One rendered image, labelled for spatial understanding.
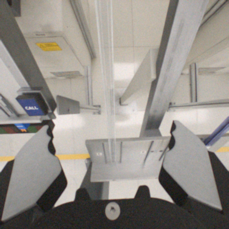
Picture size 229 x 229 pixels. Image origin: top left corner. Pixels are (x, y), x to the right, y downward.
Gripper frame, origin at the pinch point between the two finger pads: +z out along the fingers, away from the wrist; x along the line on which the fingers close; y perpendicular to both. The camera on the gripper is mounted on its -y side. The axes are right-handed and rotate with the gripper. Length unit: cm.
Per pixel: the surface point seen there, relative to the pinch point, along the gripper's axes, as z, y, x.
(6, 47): 10.3, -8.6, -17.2
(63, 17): 43, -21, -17
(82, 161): 60, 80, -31
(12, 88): 13.5, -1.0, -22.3
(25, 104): 9.4, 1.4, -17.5
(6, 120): 14.0, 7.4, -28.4
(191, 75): 62, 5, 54
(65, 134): 72, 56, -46
